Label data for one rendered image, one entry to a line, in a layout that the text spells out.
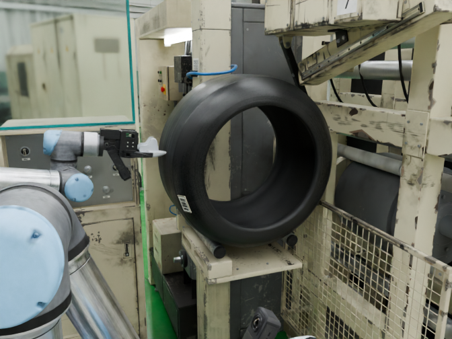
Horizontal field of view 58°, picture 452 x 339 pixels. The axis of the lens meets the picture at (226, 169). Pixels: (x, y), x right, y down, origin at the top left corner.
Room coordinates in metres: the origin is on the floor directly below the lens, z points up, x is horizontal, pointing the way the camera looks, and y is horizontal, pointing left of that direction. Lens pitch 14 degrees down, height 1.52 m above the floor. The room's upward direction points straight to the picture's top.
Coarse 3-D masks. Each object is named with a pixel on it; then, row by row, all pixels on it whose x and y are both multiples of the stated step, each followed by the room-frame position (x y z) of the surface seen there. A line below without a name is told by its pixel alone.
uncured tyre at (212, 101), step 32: (192, 96) 1.38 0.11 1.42; (224, 96) 1.28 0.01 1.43; (256, 96) 1.30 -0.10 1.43; (288, 96) 1.34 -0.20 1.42; (192, 128) 1.24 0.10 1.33; (288, 128) 1.65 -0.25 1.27; (320, 128) 1.38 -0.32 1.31; (160, 160) 1.39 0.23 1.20; (192, 160) 1.22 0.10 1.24; (288, 160) 1.65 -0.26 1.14; (320, 160) 1.38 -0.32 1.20; (192, 192) 1.22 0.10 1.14; (256, 192) 1.61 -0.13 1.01; (288, 192) 1.59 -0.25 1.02; (320, 192) 1.39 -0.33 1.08; (192, 224) 1.26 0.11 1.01; (224, 224) 1.25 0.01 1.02; (256, 224) 1.50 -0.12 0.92; (288, 224) 1.34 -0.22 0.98
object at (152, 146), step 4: (152, 140) 1.28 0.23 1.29; (156, 140) 1.29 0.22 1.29; (148, 144) 1.28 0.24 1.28; (152, 144) 1.28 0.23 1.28; (156, 144) 1.29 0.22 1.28; (140, 148) 1.27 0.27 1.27; (144, 148) 1.27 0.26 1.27; (148, 148) 1.28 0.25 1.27; (152, 148) 1.28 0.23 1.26; (156, 148) 1.29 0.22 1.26; (144, 152) 1.26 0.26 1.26; (148, 152) 1.27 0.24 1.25; (152, 152) 1.28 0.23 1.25; (156, 152) 1.28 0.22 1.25; (160, 152) 1.30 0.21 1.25; (164, 152) 1.31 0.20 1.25; (156, 156) 1.28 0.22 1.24; (160, 156) 1.30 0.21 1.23
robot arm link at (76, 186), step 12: (0, 168) 0.99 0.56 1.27; (12, 168) 1.01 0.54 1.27; (0, 180) 0.96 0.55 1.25; (12, 180) 0.98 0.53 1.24; (24, 180) 1.00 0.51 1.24; (36, 180) 1.01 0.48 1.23; (48, 180) 1.03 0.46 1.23; (60, 180) 1.05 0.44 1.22; (72, 180) 1.05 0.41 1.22; (84, 180) 1.06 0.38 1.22; (60, 192) 1.04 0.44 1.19; (72, 192) 1.04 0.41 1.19; (84, 192) 1.06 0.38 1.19
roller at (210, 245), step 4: (192, 228) 1.54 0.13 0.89; (196, 232) 1.47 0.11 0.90; (200, 236) 1.42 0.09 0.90; (204, 236) 1.40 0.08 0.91; (204, 240) 1.38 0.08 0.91; (208, 240) 1.36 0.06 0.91; (212, 240) 1.35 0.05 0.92; (208, 244) 1.34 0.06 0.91; (212, 244) 1.32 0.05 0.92; (216, 244) 1.31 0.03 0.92; (220, 244) 1.31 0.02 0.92; (212, 248) 1.31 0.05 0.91; (216, 248) 1.29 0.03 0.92; (220, 248) 1.29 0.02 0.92; (224, 248) 1.30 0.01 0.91; (212, 252) 1.30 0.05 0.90; (216, 252) 1.28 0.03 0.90; (220, 252) 1.29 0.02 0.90; (224, 252) 1.29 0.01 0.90; (216, 256) 1.28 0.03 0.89; (220, 256) 1.29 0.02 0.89
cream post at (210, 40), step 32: (192, 0) 1.75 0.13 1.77; (224, 0) 1.69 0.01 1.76; (192, 32) 1.75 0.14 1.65; (224, 32) 1.69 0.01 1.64; (192, 64) 1.76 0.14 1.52; (224, 64) 1.69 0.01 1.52; (224, 128) 1.69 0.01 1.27; (224, 160) 1.69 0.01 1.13; (224, 192) 1.69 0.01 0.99; (224, 288) 1.69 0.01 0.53; (224, 320) 1.69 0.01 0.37
